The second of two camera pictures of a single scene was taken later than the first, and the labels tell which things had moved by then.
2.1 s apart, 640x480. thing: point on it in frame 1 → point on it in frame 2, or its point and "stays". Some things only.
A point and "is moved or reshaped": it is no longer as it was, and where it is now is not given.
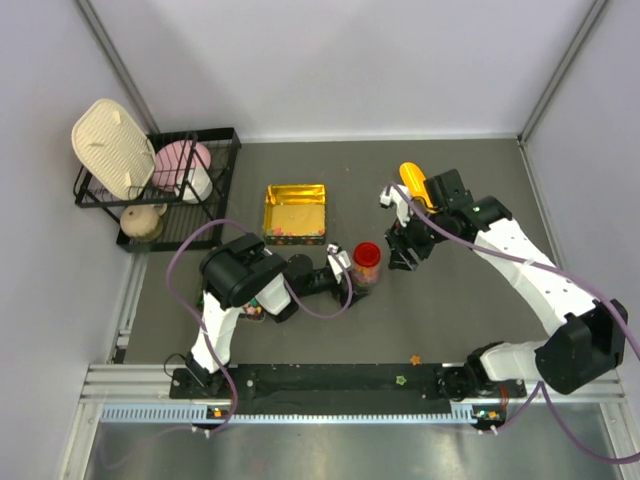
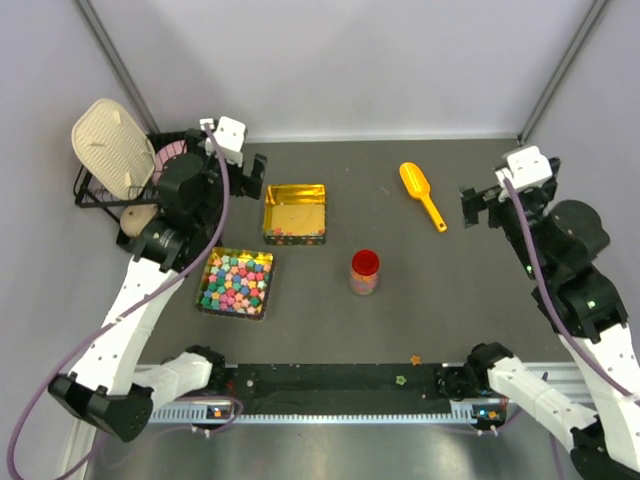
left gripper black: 345,282 → 245,175
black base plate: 339,389 stays
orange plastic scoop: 415,183 stays
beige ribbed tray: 113,149 stays
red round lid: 366,254 is moved or reshaped
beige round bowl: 143,222 stays
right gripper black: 407,243 → 489,204
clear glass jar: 366,277 is moved or reshaped
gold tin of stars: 295,214 stays
